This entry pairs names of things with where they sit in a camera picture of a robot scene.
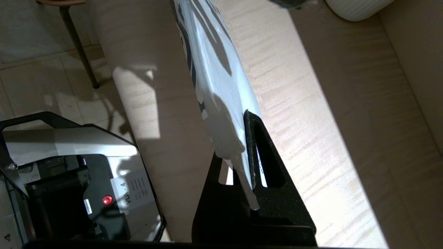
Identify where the white horse-print zip pouch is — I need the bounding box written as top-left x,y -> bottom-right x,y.
173,0 -> 262,211

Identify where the brown chair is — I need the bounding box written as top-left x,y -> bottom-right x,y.
36,0 -> 101,90

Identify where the silver white robot torso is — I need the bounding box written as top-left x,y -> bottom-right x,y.
0,111 -> 166,243

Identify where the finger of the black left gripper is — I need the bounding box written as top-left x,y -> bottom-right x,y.
269,0 -> 313,9

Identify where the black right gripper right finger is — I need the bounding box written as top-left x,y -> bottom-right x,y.
243,110 -> 317,245

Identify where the white ribbed mug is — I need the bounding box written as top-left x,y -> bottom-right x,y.
325,0 -> 395,22

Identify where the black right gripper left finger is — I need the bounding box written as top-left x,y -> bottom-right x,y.
191,155 -> 255,243

